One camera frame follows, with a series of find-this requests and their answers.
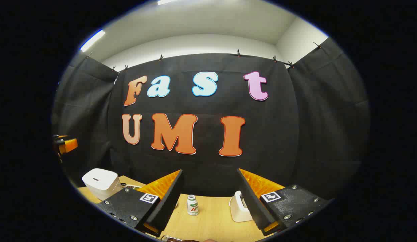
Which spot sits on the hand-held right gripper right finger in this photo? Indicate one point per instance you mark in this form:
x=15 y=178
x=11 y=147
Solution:
x=255 y=208

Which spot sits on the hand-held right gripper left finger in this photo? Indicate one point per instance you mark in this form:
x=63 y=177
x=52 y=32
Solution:
x=168 y=205

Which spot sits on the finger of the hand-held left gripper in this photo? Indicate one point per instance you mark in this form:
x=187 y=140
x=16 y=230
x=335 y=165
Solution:
x=69 y=145

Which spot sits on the white rice cooker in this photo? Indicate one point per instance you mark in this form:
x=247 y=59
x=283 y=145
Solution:
x=100 y=183

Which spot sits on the cream toaster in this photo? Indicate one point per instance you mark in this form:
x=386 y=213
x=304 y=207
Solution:
x=238 y=210

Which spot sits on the white drink bottle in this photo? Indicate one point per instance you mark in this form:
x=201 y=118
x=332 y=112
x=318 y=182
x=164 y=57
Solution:
x=192 y=205

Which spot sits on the black backdrop cloth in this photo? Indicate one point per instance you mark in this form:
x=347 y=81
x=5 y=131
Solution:
x=282 y=134

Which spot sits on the ceiling light strip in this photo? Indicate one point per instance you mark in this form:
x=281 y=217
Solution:
x=92 y=41

